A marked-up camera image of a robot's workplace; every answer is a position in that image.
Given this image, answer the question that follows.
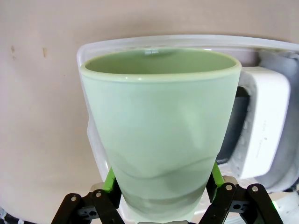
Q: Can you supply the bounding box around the white rectangular box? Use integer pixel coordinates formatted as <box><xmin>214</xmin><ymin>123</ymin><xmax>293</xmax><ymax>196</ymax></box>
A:
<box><xmin>237</xmin><ymin>66</ymin><xmax>292</xmax><ymax>181</ymax></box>

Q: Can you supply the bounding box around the white perforated plastic basket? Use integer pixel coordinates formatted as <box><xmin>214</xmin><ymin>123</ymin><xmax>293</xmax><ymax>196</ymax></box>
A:
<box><xmin>75</xmin><ymin>33</ymin><xmax>299</xmax><ymax>223</ymax></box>

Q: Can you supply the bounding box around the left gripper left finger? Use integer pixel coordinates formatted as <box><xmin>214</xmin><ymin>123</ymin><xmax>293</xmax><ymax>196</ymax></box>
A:
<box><xmin>50</xmin><ymin>166</ymin><xmax>126</xmax><ymax>224</ymax></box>

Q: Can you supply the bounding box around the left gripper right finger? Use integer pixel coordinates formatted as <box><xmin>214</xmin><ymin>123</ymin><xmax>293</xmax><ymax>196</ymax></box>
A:
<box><xmin>202</xmin><ymin>161</ymin><xmax>284</xmax><ymax>224</ymax></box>

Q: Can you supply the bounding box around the light green plastic cup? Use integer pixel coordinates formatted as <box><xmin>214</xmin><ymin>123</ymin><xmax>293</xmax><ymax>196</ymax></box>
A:
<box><xmin>79</xmin><ymin>47</ymin><xmax>242</xmax><ymax>223</ymax></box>

